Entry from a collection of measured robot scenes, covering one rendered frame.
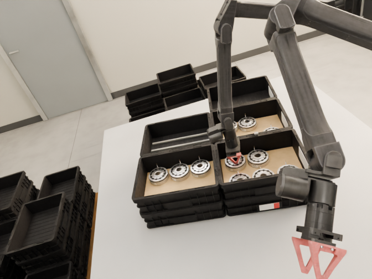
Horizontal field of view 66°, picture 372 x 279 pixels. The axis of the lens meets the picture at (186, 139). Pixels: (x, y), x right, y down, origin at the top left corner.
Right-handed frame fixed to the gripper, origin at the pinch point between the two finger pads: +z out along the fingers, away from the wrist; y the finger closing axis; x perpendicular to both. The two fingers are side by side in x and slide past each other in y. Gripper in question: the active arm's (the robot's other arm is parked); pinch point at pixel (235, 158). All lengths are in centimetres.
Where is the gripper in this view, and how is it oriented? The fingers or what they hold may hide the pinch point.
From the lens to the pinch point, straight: 145.1
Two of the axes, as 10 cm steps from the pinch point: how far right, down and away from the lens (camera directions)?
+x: 9.6, -1.7, -2.3
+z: 2.8, 7.6, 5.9
